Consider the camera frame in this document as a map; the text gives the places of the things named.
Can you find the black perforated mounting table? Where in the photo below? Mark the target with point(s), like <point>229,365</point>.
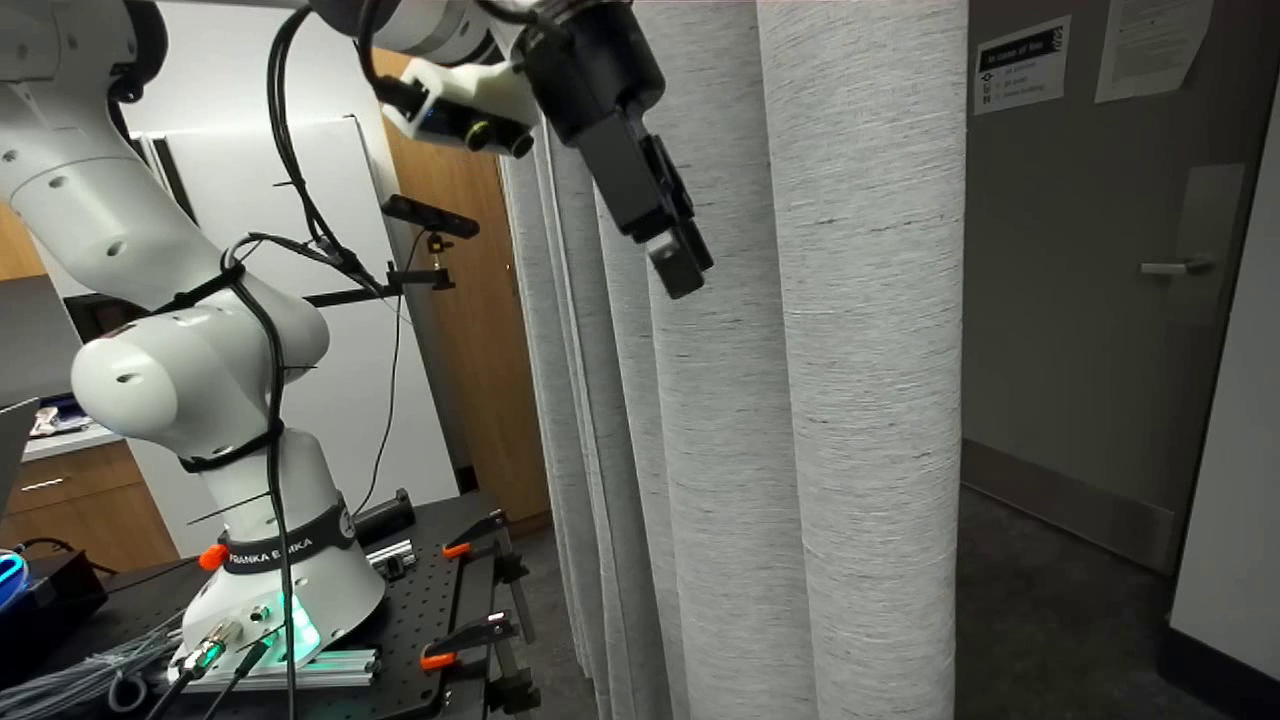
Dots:
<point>115,664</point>

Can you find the white paper notice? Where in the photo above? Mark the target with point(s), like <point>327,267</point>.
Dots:
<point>1149,46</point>

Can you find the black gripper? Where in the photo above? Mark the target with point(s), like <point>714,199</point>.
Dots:
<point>594,79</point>

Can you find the white grey woven curtain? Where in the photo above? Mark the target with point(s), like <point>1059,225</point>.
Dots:
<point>757,484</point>

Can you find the grey door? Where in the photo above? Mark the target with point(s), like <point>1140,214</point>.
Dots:
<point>1086,386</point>

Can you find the white wall panel right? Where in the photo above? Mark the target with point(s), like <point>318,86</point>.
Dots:
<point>1231,568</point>

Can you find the wooden drawer cabinet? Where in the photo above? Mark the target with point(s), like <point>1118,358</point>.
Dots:
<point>93,501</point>

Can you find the white panel board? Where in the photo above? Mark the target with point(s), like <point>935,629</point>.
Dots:
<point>204,125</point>

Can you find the black camera on stand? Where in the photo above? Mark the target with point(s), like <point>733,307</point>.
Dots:
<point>438,229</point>

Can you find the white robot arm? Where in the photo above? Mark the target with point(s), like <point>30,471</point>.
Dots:
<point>204,362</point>

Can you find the orange-handled clamp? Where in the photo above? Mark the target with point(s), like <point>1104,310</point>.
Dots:
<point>491,533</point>
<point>476,632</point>

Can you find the silver door handle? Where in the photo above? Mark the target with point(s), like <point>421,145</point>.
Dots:
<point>1177,271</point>

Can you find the lower orange-handled clamp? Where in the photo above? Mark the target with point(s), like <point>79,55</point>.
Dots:
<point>476,632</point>

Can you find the black header paper sign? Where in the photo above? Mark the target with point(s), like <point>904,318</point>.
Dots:
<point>1023,71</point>

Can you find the upper orange-handled clamp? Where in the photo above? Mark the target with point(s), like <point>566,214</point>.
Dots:
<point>491,533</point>

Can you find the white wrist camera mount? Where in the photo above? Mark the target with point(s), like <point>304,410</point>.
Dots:
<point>474,105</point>

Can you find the black box with blue cable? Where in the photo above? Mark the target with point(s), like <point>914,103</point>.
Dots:
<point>51,589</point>

